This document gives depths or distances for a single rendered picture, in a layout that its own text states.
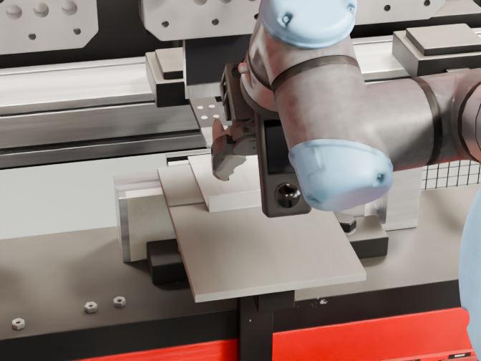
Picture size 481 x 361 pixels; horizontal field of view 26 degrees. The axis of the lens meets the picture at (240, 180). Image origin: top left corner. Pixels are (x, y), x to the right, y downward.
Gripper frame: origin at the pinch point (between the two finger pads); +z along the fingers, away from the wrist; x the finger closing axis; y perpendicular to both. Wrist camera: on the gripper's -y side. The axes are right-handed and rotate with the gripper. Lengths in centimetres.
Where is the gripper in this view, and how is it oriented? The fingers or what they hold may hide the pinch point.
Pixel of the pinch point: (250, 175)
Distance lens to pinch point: 115.0
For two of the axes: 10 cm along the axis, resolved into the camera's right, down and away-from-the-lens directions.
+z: -1.4, 3.5, 9.3
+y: -1.6, -9.3, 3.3
